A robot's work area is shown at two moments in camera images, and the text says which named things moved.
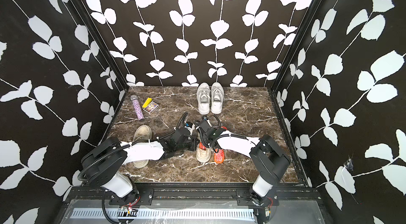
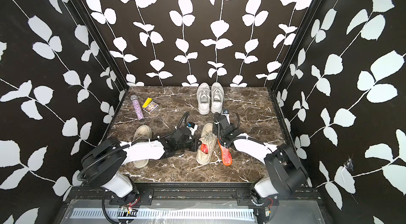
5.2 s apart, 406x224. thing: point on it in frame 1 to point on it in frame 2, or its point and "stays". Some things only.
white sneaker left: [203, 94] stays
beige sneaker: [142, 133] stays
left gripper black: [193, 140] stays
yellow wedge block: [147, 102] stays
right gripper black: [203, 140] to [215, 130]
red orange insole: [219, 156] to [227, 155]
